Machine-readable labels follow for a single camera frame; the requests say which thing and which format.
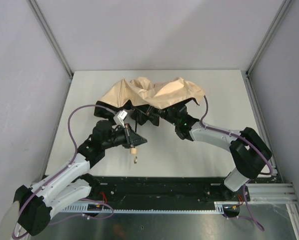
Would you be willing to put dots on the left aluminium frame post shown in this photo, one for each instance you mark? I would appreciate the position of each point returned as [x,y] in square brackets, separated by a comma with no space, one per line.
[43,23]

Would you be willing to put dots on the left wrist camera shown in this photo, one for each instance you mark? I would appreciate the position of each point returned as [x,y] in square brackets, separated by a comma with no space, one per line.
[120,117]

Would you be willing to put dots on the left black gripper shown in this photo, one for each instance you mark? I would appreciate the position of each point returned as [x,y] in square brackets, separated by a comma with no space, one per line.
[127,136]

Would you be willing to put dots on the right aluminium frame post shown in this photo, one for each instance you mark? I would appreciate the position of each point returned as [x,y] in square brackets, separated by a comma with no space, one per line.
[269,35]

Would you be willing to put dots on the aluminium frame post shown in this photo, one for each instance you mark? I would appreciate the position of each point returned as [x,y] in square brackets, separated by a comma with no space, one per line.
[43,23]
[269,35]

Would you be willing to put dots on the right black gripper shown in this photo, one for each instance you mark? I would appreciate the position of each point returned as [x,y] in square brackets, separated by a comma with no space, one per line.
[151,113]

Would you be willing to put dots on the white slotted cable duct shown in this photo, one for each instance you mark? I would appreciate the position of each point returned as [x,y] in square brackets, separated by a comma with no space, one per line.
[201,208]

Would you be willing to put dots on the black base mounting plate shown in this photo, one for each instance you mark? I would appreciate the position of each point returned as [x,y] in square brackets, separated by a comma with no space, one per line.
[164,192]

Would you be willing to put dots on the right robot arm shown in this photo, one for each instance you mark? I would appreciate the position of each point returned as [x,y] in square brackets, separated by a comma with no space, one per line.
[249,152]

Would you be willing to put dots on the beige folding umbrella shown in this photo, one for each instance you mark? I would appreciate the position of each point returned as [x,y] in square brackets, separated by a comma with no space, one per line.
[138,94]

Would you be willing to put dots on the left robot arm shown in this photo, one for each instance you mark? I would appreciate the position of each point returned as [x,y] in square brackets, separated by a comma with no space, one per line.
[39,203]

